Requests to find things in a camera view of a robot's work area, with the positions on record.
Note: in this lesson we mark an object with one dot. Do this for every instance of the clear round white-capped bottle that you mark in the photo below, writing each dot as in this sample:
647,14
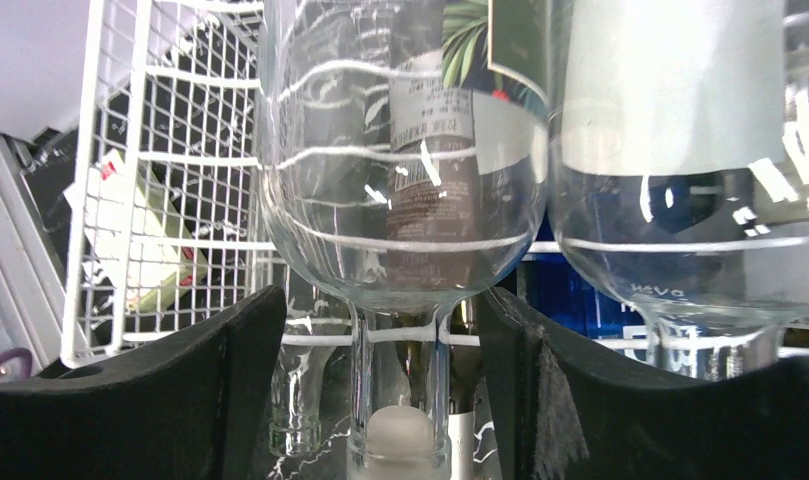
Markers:
680,155

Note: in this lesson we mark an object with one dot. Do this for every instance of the dark green wine bottle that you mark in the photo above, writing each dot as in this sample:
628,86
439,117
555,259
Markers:
432,201

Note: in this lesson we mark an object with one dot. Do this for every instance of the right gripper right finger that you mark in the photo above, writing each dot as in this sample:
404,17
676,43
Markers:
566,407

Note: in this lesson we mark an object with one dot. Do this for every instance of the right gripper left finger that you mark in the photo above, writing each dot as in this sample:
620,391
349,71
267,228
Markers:
187,406

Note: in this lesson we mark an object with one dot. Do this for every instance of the blue square bottle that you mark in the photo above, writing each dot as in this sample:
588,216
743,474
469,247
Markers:
547,282

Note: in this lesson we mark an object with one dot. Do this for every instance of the clear glass bottle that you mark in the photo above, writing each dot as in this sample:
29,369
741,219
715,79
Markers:
295,427

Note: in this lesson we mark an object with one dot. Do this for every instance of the white wire wine rack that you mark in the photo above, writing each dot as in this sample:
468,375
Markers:
193,110

